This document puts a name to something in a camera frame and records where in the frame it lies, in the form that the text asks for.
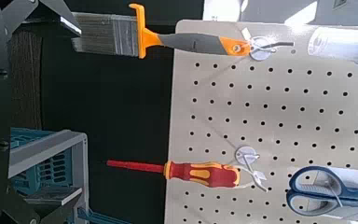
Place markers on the blue grey scissors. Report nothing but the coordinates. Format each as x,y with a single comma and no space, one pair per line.
355,193

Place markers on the metal hook with white disc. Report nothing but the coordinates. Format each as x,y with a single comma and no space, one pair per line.
244,153
259,53

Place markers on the orange grey paint brush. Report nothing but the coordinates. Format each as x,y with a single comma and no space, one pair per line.
189,43

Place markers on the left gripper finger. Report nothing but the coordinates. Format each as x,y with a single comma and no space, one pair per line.
52,23
52,197

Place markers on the red yellow screwdriver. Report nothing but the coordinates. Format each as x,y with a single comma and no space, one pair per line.
213,175

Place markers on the blue grey folding crate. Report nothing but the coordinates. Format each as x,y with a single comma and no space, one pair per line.
43,149

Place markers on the clear plastic cylinder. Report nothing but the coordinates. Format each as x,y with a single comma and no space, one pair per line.
341,43

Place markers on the white zip tie loop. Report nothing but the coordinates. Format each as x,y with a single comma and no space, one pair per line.
260,175

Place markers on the beige metal pegboard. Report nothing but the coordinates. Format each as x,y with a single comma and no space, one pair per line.
292,116

